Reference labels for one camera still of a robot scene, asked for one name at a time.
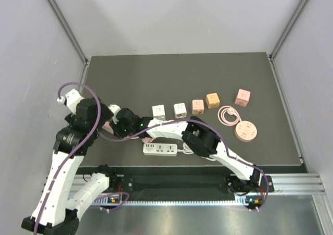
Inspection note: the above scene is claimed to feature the pink cube plug adapter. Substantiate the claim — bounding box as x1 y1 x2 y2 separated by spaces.
235 89 251 107

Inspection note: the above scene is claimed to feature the pink round socket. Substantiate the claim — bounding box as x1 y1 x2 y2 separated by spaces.
234 120 258 142

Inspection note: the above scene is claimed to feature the white power strip cable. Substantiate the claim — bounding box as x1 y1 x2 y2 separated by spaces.
176 142 216 162

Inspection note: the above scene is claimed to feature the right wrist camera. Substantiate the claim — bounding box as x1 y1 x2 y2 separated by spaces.
108 104 121 123

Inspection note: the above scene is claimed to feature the white cube plug adapter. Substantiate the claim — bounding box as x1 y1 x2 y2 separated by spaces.
152 105 165 120

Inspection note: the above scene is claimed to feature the orange cube plug adapter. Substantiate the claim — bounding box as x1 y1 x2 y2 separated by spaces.
206 93 220 109

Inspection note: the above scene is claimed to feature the pink round socket cable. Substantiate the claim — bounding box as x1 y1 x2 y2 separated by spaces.
217 105 242 128

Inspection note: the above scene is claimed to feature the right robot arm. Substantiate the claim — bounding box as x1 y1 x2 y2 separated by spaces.
108 105 263 193

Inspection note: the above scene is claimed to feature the white cube plug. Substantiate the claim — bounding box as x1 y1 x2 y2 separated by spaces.
173 103 187 119

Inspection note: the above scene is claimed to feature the pink power strip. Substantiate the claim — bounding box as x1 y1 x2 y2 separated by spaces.
102 121 114 135

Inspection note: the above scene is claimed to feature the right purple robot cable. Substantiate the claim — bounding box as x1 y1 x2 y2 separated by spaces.
100 120 270 212

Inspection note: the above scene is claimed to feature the light pink deer cube plug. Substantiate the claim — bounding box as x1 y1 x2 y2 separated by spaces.
191 100 204 115

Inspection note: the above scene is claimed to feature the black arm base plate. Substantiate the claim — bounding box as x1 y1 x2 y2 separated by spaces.
111 175 274 193

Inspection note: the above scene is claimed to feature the white power strip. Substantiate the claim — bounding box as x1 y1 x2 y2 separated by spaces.
143 143 177 156

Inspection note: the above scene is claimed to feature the grey slotted cable duct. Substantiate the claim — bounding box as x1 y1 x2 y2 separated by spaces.
93 195 257 207

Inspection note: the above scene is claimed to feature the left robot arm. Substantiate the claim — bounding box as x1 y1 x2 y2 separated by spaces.
21 95 119 234

